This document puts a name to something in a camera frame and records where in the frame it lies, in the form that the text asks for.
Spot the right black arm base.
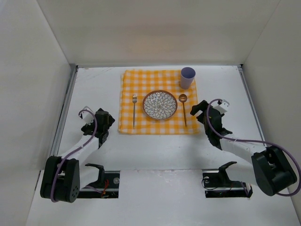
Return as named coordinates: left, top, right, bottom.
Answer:
left=201, top=161, right=253, bottom=198

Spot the lilac paper cup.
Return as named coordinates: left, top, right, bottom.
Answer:
left=180, top=67, right=196, bottom=89

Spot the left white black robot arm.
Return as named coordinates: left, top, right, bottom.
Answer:
left=40, top=107, right=115, bottom=203

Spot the floral patterned bowl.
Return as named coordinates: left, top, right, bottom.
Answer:
left=142, top=90, right=178, bottom=120

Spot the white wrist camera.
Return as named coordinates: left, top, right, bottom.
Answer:
left=214, top=99, right=230, bottom=114
left=79, top=106, right=95, bottom=124

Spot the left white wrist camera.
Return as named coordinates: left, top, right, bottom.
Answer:
left=79, top=106, right=95, bottom=124

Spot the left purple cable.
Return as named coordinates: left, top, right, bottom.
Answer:
left=50, top=109, right=98, bottom=203

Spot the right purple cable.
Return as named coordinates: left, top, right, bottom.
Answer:
left=206, top=98, right=301, bottom=197

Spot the yellow white checkered cloth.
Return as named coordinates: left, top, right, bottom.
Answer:
left=118, top=69, right=200, bottom=135

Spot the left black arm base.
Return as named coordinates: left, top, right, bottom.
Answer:
left=78, top=163, right=120, bottom=199

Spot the purple cable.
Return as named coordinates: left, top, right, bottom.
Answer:
left=206, top=98, right=301, bottom=197
left=50, top=109, right=98, bottom=203

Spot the copper spoon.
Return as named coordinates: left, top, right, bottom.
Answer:
left=179, top=94, right=188, bottom=126

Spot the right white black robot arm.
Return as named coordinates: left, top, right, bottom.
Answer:
left=190, top=99, right=301, bottom=196

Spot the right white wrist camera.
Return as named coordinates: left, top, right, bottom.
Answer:
left=214, top=99, right=230, bottom=114

